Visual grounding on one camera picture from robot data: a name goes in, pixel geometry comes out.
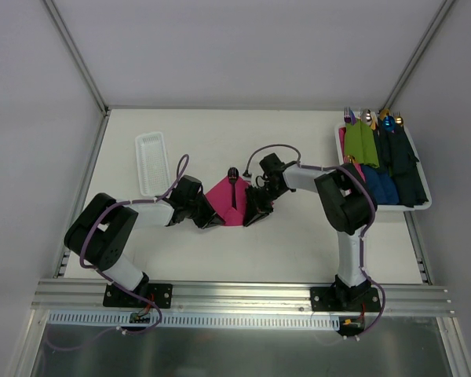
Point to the dark navy rolled napkin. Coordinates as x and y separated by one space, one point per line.
398 159

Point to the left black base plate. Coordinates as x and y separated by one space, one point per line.
160 294

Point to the right aluminium frame post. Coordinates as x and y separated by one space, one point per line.
439 17

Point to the silver spoon in roll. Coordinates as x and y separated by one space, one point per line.
368 118

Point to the left aluminium frame post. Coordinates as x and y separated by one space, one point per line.
70 45

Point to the small white utensil basket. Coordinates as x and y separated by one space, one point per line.
152 164

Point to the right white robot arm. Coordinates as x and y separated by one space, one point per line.
349 208

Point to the blue rolled napkin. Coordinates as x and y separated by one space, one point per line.
381 185

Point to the large white storage basket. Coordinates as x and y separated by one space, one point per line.
392 208

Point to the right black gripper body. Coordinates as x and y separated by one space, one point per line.
257 197

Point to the black fork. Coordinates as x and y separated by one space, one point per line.
234 200

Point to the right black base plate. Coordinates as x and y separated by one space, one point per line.
324 299

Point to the green rolled napkin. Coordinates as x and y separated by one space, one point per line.
359 144

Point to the magenta paper napkin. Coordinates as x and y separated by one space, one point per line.
220 198

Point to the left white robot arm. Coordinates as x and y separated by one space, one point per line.
100 233

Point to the purple metallic spoon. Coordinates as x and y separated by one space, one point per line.
233 175

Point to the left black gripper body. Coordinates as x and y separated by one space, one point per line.
201 212

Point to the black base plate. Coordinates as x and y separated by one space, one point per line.
324 299
160 294

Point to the purple fork in roll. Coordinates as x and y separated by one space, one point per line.
349 117

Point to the blue spoon in roll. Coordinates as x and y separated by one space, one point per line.
389 123

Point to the aluminium front rail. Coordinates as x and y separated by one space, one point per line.
407 300

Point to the aluminium frame post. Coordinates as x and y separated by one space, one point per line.
70 45
439 17

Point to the white slotted cable duct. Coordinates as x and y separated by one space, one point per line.
196 320

